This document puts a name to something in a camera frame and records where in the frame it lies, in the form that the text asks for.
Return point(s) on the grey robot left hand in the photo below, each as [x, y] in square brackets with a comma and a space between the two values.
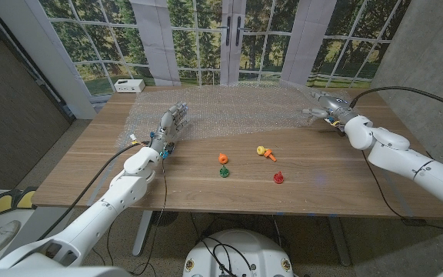
[169, 125]

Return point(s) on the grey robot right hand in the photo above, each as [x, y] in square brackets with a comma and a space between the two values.
[335, 107]

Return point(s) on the clear bubble wrap sheet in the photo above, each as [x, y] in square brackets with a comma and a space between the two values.
[237, 111]

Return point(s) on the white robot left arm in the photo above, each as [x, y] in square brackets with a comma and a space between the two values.
[106, 209]

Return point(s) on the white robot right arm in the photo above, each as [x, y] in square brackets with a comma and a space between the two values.
[410, 161]

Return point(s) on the orange toy fruit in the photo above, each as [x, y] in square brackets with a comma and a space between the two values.
[223, 158]

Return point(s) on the green toy fruit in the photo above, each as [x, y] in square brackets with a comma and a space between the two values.
[224, 171]

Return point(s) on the orange toy carrot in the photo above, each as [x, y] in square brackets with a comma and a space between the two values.
[270, 154]

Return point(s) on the red toy fruit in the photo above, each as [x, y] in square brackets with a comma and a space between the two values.
[278, 177]

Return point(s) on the white power box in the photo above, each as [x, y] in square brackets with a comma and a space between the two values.
[129, 85]

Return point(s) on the printed forest window backdrop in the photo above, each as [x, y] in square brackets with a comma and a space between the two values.
[206, 38]

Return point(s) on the white table leg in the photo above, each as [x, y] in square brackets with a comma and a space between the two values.
[142, 232]

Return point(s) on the grey table leg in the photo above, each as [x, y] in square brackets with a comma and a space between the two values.
[338, 240]

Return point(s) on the black floor adapter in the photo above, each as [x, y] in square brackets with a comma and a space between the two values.
[414, 222]

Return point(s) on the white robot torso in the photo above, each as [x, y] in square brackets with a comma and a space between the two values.
[244, 250]

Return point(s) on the yellow black foot pedal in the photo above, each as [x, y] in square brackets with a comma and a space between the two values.
[2, 202]
[27, 197]

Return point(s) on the dark wooden door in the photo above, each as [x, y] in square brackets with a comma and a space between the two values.
[10, 123]

